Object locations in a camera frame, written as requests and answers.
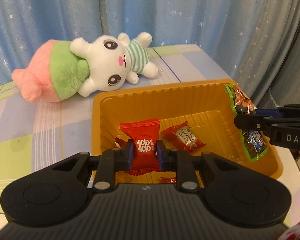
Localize long green black snack packet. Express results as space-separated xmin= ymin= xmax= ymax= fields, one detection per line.
xmin=224 ymin=84 xmax=269 ymax=163

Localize checked pastel tablecloth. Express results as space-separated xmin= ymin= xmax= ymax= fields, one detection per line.
xmin=0 ymin=44 xmax=300 ymax=230

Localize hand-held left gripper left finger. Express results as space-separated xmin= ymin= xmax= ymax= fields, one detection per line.
xmin=52 ymin=139 xmax=135 ymax=193

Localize grey curtain with lace trim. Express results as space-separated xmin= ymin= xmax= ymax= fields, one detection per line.
xmin=261 ymin=0 xmax=300 ymax=109

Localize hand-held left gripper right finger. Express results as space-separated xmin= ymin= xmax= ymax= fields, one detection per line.
xmin=156 ymin=140 xmax=240 ymax=193

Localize red square candy packet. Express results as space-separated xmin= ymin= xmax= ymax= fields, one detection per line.
xmin=119 ymin=118 xmax=177 ymax=177

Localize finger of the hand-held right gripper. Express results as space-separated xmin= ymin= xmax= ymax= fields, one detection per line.
xmin=254 ymin=104 xmax=300 ymax=119
xmin=234 ymin=114 xmax=273 ymax=133

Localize red white patterned cloth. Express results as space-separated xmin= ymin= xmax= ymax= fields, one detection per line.
xmin=277 ymin=221 xmax=300 ymax=240

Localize dark red snack packet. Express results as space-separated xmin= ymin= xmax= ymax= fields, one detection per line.
xmin=114 ymin=137 xmax=127 ymax=149

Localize blue star curtain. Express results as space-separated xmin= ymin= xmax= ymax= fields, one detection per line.
xmin=0 ymin=0 xmax=300 ymax=110

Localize red packet with white label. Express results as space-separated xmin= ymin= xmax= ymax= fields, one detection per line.
xmin=160 ymin=121 xmax=207 ymax=153

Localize orange plastic tray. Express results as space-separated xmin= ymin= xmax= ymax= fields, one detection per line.
xmin=92 ymin=79 xmax=283 ymax=188

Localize white rabbit carrot plush toy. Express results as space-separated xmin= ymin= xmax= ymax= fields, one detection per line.
xmin=11 ymin=32 xmax=159 ymax=103

